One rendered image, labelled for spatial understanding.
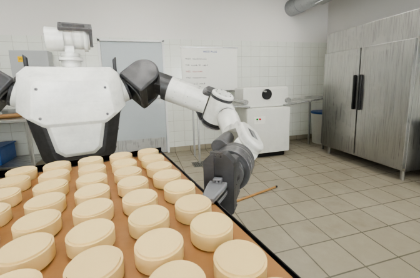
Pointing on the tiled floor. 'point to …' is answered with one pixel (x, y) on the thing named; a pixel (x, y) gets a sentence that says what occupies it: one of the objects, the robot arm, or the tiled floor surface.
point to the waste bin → (316, 125)
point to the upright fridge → (375, 92)
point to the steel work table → (28, 144)
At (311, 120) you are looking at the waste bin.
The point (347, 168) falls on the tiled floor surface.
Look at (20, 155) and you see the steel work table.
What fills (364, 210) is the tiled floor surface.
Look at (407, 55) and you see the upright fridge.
